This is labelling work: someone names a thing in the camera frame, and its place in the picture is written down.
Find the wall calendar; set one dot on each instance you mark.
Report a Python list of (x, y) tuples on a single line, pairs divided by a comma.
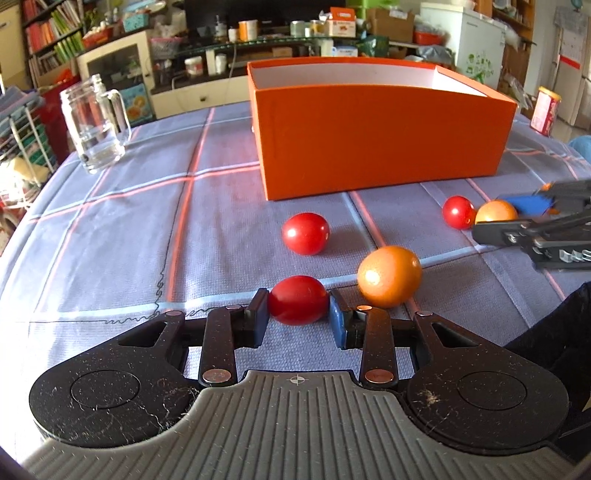
[(570, 37)]

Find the white glass-door cabinet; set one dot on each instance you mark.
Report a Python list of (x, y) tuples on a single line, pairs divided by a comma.
[(115, 69)]

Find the red tomato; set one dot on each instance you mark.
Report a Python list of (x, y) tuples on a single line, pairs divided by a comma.
[(298, 300), (457, 211), (305, 233)]

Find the white television stand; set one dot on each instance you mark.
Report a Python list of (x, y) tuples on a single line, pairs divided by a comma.
[(194, 94)]

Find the bookshelf with books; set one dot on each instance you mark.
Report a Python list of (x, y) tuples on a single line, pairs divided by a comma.
[(51, 32)]

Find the red tin can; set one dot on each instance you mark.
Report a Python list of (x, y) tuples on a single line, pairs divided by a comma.
[(545, 110)]

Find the colourful picture box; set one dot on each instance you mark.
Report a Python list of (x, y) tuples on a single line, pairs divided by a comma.
[(138, 104)]

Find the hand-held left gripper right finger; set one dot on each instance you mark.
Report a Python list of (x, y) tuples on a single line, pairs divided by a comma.
[(336, 319)]

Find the pink basket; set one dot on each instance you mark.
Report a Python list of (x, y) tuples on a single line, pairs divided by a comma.
[(166, 47)]

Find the red basket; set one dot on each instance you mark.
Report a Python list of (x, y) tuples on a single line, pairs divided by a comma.
[(98, 38)]

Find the orange cardboard box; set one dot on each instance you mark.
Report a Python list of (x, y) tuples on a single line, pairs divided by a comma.
[(369, 138)]

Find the glass jar mug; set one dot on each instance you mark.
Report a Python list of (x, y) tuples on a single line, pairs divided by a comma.
[(94, 124)]

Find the orange and white canister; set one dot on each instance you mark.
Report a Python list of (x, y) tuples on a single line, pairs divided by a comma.
[(248, 31)]

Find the brown cardboard box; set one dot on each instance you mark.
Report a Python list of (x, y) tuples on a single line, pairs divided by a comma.
[(392, 25)]

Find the black television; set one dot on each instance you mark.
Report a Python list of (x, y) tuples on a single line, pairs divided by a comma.
[(263, 11)]

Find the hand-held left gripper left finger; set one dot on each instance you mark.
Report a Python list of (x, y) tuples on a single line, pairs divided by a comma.
[(261, 318)]

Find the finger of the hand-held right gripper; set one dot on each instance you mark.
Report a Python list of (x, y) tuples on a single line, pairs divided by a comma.
[(496, 232), (521, 203)]

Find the blue plaid tablecloth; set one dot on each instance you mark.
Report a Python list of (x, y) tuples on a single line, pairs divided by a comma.
[(138, 254)]

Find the white fridge with green print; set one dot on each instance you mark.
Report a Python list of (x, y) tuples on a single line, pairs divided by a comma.
[(471, 46)]

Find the orange tomato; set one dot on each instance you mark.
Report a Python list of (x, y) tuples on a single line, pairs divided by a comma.
[(390, 276), (495, 212)]

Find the teal basket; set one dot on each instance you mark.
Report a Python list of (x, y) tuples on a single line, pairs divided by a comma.
[(135, 22)]

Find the orange and white carton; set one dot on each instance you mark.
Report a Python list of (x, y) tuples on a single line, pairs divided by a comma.
[(344, 23)]

